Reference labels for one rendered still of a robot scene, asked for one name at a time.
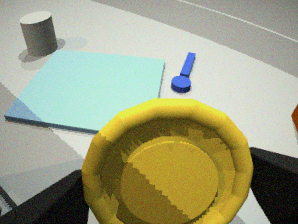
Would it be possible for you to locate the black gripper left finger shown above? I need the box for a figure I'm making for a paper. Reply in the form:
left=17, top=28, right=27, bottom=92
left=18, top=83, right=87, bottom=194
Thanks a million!
left=0, top=169, right=89, bottom=224

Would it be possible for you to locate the grey dish rack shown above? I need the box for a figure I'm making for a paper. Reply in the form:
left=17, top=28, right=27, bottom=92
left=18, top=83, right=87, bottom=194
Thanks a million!
left=0, top=177, right=23, bottom=216

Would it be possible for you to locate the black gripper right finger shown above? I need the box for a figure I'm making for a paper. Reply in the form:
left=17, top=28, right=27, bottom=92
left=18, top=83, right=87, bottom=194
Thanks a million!
left=249, top=147, right=298, bottom=224

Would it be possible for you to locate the yellow round plate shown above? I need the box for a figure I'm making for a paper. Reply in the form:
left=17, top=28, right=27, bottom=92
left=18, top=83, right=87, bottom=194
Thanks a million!
left=81, top=99, right=254, bottom=224

